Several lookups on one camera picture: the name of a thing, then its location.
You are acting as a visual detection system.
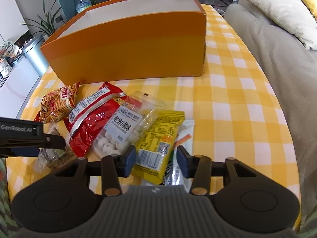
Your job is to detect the orange cardboard box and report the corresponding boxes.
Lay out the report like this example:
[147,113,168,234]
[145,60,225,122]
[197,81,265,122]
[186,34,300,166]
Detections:
[41,0,206,85]

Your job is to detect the potted green plant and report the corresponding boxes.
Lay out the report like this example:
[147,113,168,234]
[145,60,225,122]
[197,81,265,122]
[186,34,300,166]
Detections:
[20,0,62,37]

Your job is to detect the clear bag white balls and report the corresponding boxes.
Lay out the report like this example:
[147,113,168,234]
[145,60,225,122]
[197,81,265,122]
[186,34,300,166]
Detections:
[92,91,166,158]

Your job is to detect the silver trash can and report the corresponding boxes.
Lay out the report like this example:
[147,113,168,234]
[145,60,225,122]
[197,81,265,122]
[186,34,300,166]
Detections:
[22,35,49,76]

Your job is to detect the clear bag mixed nuts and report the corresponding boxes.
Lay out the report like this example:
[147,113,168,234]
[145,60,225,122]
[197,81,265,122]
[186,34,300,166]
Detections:
[37,125,77,170]

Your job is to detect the blue water bottle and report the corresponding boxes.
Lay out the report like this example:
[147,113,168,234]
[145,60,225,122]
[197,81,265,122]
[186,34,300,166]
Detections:
[76,0,92,13]

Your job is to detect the cream pillow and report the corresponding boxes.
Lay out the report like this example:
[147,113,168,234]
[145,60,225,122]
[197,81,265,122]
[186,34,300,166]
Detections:
[247,0,316,50]

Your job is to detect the yellow snack packet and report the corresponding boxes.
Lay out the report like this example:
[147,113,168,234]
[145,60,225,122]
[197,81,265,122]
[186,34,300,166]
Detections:
[133,110,185,185]

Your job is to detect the white green sausage packet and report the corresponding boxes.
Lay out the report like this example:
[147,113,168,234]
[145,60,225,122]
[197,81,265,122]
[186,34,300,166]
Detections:
[140,119,196,194]

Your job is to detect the grey sofa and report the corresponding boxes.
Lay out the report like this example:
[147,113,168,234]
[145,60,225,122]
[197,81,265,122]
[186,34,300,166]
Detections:
[224,1,316,221]

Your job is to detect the white low cabinet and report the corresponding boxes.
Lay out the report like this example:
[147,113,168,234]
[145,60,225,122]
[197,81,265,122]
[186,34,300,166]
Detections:
[1,55,40,118]

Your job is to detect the red fries snack bag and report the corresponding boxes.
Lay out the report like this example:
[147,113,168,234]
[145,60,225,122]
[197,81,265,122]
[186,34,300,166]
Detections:
[34,82,80,124]

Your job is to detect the red silver snack bag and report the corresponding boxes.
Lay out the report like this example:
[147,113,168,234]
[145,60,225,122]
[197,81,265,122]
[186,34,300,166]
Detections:
[63,82,127,157]

